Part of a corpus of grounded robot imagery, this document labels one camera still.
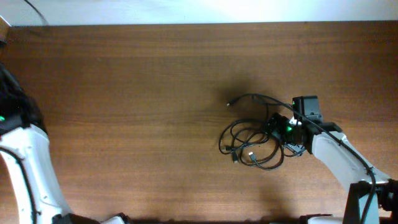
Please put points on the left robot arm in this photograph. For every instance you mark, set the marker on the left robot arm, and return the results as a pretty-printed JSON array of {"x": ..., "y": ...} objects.
[{"x": 25, "y": 150}]

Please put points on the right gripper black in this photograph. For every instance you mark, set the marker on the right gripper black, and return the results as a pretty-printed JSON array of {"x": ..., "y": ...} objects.
[{"x": 277, "y": 130}]

